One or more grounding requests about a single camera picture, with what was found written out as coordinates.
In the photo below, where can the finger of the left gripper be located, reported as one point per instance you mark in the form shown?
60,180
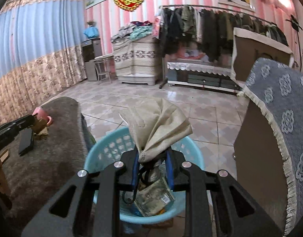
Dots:
20,124

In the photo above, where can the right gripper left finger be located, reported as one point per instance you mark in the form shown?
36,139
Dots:
69,210

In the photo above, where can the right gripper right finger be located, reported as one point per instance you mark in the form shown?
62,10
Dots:
216,204

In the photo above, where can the calligraphy printed snack bag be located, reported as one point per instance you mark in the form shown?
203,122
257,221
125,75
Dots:
154,198

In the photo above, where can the brown cardboard piece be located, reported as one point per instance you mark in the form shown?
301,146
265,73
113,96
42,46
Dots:
4,155

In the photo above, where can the black flat wallet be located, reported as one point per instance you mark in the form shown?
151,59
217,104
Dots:
26,142

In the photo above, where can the pink ceramic mug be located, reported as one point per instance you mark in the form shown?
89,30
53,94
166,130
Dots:
40,113

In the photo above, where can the dark brown side table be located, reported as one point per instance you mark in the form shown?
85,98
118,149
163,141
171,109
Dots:
259,165

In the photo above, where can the grey shaggy rug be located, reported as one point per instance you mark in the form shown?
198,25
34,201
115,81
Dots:
35,177

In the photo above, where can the light blue plastic basket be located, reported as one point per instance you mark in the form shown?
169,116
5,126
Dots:
110,148

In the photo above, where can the blue floral curtain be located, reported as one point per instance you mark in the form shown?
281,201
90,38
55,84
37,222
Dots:
40,52

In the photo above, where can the small metal stool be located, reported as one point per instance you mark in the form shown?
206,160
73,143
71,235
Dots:
102,67

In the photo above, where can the dark water dispenser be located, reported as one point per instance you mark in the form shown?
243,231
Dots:
91,49

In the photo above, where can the blue bag on dispenser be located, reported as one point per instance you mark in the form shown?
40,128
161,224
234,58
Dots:
91,32

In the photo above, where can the blue patterned fringed cloth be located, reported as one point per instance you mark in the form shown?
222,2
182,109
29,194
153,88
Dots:
278,91

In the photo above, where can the low tv cabinet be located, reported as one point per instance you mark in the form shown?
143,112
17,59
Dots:
202,75

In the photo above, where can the cloth covered cabinet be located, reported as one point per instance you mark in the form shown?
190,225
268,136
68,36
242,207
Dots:
137,62

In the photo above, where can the pile of clothes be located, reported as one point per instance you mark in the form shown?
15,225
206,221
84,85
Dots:
133,31

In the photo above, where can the folded brown table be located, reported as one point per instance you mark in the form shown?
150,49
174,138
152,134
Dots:
248,46

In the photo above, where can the clothes rack with garments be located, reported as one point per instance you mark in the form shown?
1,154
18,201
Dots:
205,34

